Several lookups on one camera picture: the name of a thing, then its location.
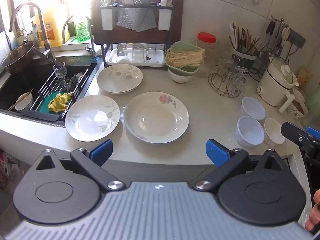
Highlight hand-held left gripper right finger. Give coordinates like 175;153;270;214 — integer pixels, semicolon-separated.
194;139;290;190

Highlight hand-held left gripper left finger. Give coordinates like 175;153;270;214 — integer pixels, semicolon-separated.
29;139;126;191

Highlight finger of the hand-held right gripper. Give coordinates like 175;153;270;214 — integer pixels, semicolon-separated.
280;122;315;145
305;127;320;138

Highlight white ceramic bowl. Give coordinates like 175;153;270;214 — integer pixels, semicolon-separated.
264;118;286;146

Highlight grey leaf print plate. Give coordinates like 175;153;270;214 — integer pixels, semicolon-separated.
65;94;121;142

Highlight translucent plastic bowl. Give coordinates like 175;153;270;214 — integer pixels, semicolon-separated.
240;96;266;121
236;116;265;147

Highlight pink flower deep plate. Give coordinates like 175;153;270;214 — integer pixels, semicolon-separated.
124;91;190;144

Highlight grey flower print plate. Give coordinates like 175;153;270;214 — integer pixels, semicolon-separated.
96;64;143;95

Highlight person's right hand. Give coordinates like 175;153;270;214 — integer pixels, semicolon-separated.
305;189;320;233

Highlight floral print mug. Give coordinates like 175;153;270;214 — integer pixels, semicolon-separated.
287;89;308;119

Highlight pale green pitcher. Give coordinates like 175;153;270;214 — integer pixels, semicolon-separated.
304;85;320;120

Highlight yellow sponge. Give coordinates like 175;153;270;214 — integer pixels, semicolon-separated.
299;69;310;85

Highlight white electric pot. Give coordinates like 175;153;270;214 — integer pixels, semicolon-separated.
256;56;299;113

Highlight yellow cloth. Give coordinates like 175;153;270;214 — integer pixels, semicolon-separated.
48;92;73;113

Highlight roll-up sink rack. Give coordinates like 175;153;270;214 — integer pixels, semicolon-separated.
22;67;90;122

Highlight green silicone mat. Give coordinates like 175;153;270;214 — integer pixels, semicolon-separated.
40;91;74;115

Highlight clear hanging glass cup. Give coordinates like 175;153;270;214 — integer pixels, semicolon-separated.
220;55;237;74
236;66;248;95

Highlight scrub brush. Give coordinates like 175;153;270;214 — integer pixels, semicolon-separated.
61;74;84;93

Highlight white footed bowl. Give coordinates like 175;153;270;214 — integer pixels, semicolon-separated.
168;67;195;84

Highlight small white bowl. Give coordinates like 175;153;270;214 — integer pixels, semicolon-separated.
14;92;34;112

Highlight wine glass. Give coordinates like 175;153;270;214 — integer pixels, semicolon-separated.
52;62;69;79

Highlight white drain tray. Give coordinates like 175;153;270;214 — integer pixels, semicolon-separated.
105;48;167;67

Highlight wooden chopsticks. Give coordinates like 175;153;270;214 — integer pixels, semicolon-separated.
8;88;35;110

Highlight plastic bag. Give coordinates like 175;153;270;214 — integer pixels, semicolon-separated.
0;150;20;190

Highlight dried noodles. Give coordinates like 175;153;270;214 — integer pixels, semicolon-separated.
166;49;206;69

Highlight small steel faucet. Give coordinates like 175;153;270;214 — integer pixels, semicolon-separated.
62;15;97;59

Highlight black hanging utensil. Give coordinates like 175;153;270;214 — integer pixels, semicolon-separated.
265;21;275;42

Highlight black sink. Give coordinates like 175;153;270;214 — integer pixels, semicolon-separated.
0;61;99;123

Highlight bundle of chopsticks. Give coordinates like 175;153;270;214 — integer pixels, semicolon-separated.
229;22;260;55

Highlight glass jar red lid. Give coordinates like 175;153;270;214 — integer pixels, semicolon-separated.
197;32;218;78

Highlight tall steel faucet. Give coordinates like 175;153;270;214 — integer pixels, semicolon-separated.
9;2;57;64

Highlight green detergent bottle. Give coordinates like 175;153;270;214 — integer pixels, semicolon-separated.
75;21;91;42

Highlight yellow detergent bottle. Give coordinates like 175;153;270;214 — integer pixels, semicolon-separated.
35;7;64;48

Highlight steel pot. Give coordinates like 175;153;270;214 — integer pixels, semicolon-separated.
0;41;47;74

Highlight white utensil cup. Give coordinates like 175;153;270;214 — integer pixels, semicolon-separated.
101;4;117;31
157;5;174;30

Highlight textured steel cutting board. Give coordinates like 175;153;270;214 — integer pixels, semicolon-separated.
116;0;158;32

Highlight black dish rack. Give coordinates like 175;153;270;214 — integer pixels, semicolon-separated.
91;0;184;72

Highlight wire cup rack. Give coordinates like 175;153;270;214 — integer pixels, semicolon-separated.
208;55;248;98

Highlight white handled scissors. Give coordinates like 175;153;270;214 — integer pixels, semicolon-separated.
282;26;291;47

